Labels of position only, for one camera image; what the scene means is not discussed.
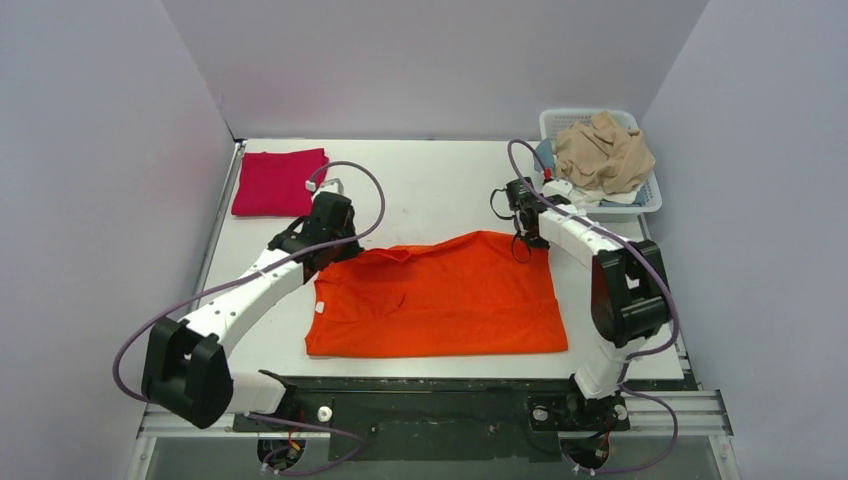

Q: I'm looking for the orange t-shirt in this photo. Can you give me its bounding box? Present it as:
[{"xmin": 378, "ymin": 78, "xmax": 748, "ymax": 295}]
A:
[{"xmin": 305, "ymin": 231, "xmax": 569, "ymax": 358}]

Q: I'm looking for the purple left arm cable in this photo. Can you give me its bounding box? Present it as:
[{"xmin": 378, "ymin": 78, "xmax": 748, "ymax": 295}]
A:
[{"xmin": 111, "ymin": 160, "xmax": 387, "ymax": 404}]

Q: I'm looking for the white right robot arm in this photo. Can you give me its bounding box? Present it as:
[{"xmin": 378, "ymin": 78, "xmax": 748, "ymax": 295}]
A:
[{"xmin": 501, "ymin": 177, "xmax": 671, "ymax": 429}]

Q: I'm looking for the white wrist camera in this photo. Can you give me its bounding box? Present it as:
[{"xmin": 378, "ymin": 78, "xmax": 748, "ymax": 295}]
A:
[
  {"xmin": 541, "ymin": 179, "xmax": 573, "ymax": 198},
  {"xmin": 305, "ymin": 178, "xmax": 344, "ymax": 195}
]

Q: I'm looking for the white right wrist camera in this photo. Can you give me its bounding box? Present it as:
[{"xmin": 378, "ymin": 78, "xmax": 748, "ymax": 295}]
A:
[{"xmin": 541, "ymin": 179, "xmax": 573, "ymax": 198}]

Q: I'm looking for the folded red t-shirt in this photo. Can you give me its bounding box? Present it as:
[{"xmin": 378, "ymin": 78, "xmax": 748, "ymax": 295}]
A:
[{"xmin": 231, "ymin": 148, "xmax": 329, "ymax": 217}]

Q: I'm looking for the blue garment in basket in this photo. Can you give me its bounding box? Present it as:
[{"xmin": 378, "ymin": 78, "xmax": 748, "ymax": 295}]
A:
[{"xmin": 534, "ymin": 138, "xmax": 556, "ymax": 173}]

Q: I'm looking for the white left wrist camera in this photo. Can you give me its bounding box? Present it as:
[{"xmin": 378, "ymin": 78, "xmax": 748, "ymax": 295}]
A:
[{"xmin": 305, "ymin": 178, "xmax": 344, "ymax": 195}]

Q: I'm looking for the beige crumpled t-shirt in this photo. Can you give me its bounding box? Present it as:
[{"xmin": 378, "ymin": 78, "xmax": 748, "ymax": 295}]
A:
[{"xmin": 553, "ymin": 110, "xmax": 655, "ymax": 194}]

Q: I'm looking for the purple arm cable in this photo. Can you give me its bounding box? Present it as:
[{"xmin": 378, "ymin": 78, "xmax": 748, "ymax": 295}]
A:
[
  {"xmin": 111, "ymin": 160, "xmax": 387, "ymax": 404},
  {"xmin": 506, "ymin": 138, "xmax": 682, "ymax": 477}
]

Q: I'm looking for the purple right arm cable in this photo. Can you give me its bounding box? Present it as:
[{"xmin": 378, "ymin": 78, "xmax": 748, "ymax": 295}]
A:
[{"xmin": 506, "ymin": 138, "xmax": 682, "ymax": 477}]

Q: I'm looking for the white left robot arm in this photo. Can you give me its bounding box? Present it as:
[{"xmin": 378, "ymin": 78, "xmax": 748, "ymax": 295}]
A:
[{"xmin": 141, "ymin": 191, "xmax": 362, "ymax": 430}]

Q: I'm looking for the white garment in basket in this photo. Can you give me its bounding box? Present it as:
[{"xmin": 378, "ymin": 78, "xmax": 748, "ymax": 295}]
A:
[{"xmin": 567, "ymin": 187, "xmax": 641, "ymax": 207}]

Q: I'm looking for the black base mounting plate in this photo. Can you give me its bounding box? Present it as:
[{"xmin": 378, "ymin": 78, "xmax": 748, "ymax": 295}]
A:
[{"xmin": 231, "ymin": 374, "xmax": 700, "ymax": 463}]

